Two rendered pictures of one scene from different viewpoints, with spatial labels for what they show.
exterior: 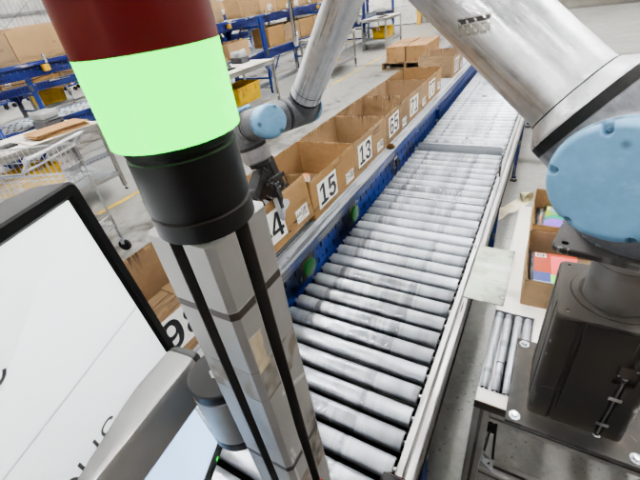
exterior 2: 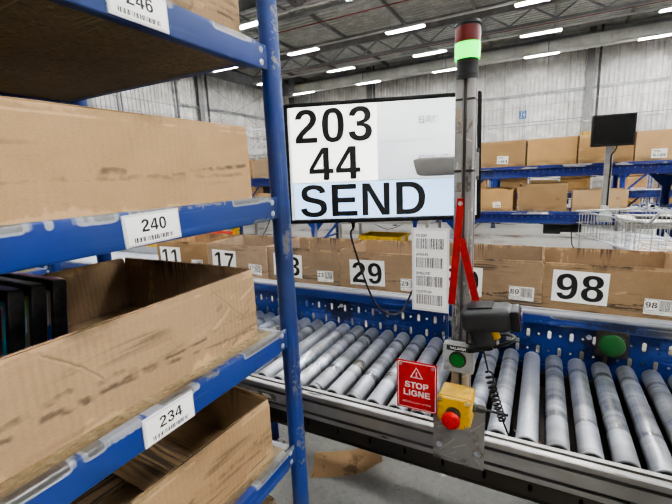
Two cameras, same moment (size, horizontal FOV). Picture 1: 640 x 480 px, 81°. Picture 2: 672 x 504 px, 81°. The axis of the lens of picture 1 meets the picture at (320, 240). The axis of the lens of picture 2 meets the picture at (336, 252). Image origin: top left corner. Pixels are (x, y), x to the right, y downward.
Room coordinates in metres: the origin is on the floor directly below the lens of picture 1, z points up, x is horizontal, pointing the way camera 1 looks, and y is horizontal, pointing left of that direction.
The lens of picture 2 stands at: (-0.22, -0.78, 1.37)
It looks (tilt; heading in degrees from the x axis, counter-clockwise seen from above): 11 degrees down; 84
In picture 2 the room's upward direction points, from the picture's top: 3 degrees counter-clockwise
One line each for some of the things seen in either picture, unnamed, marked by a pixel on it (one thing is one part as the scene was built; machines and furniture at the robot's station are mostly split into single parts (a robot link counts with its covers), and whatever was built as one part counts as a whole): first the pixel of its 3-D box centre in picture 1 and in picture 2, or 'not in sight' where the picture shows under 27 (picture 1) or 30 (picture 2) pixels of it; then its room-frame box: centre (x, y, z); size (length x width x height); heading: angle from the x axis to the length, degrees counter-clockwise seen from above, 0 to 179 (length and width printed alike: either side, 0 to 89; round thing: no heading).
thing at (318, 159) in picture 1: (306, 176); not in sight; (1.50, 0.02, 0.96); 0.39 x 0.29 x 0.17; 146
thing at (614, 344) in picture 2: not in sight; (612, 345); (0.74, 0.27, 0.81); 0.07 x 0.01 x 0.07; 146
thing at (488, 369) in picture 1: (492, 348); not in sight; (0.66, -0.43, 0.74); 0.28 x 0.02 x 0.02; 146
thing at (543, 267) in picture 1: (553, 272); not in sight; (0.86, -0.72, 0.79); 0.19 x 0.14 x 0.02; 150
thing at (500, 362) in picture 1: (502, 350); not in sight; (0.64, -0.45, 0.74); 0.28 x 0.02 x 0.02; 146
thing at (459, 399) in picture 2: not in sight; (472, 410); (0.15, -0.02, 0.84); 0.15 x 0.09 x 0.07; 146
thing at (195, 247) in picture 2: not in sight; (201, 251); (-0.78, 1.54, 0.96); 0.39 x 0.29 x 0.17; 147
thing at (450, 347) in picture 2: not in sight; (458, 357); (0.13, 0.02, 0.95); 0.07 x 0.03 x 0.07; 146
